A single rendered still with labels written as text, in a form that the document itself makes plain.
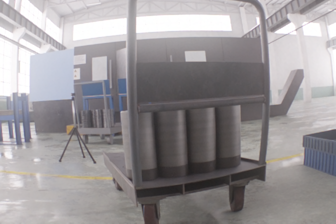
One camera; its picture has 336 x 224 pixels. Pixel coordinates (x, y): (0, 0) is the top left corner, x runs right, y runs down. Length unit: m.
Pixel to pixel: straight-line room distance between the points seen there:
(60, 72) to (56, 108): 0.88
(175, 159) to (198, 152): 0.10
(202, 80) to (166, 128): 0.24
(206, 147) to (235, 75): 0.31
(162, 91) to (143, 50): 6.42
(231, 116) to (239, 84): 0.19
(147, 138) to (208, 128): 0.25
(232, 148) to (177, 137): 0.26
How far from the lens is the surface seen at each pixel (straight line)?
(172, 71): 1.09
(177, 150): 1.26
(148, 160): 1.23
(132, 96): 1.05
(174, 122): 1.24
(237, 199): 1.42
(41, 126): 7.89
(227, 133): 1.34
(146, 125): 1.22
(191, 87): 1.12
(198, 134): 1.29
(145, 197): 1.20
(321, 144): 2.04
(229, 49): 7.75
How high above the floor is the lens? 0.55
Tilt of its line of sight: 2 degrees up
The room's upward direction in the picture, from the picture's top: 4 degrees counter-clockwise
